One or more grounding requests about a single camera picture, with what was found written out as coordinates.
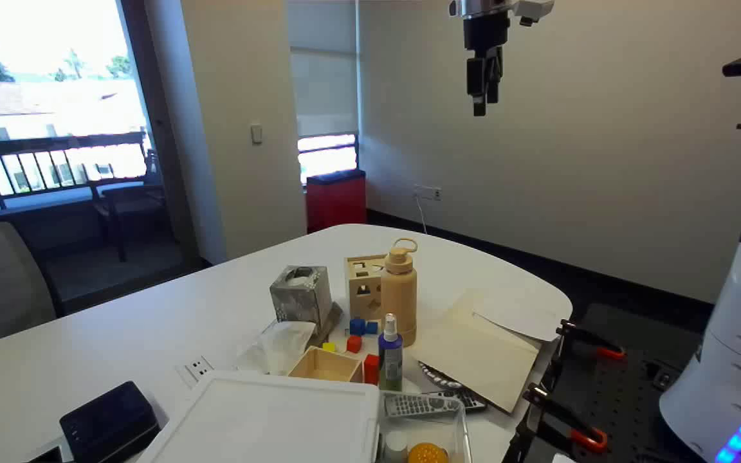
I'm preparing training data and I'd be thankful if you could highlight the tan water bottle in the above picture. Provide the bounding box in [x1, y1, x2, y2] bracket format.
[381, 236, 416, 344]

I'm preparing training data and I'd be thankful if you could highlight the black orange clamp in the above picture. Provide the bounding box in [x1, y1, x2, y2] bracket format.
[556, 319, 627, 362]
[523, 383, 609, 455]

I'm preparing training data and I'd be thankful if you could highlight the grey remote control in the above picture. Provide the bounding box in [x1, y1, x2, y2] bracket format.
[384, 393, 462, 419]

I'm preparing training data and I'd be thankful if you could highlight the orange-red cube block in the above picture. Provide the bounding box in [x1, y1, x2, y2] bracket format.
[345, 335, 362, 353]

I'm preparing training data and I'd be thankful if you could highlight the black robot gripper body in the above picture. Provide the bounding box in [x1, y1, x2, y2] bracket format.
[462, 13, 510, 79]

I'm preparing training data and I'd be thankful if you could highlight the black tablet device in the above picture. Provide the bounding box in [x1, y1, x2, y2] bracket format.
[58, 381, 159, 463]

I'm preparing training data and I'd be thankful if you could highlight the small open wooden box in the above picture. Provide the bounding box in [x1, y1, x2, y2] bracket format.
[291, 348, 362, 383]

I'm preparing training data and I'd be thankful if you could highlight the small spray bottle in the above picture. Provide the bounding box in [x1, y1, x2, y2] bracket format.
[379, 313, 402, 390]

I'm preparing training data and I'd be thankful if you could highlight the clear toy storage bin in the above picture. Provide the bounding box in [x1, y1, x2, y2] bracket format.
[376, 390, 473, 463]

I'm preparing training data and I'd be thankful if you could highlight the blue square block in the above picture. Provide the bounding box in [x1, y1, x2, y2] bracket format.
[350, 316, 364, 335]

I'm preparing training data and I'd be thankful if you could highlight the balcony chair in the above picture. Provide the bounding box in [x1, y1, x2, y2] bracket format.
[88, 150, 164, 259]

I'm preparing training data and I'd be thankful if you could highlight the white light switch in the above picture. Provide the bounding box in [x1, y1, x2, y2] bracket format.
[249, 124, 264, 145]

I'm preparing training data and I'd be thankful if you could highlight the wooden shape sorter box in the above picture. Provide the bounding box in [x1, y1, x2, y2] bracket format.
[345, 255, 384, 319]

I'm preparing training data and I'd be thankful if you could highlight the white storage bin lid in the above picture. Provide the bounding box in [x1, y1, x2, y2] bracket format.
[137, 374, 381, 463]

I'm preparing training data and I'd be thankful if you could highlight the clear plastic container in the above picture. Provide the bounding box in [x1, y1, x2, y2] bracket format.
[235, 321, 313, 375]

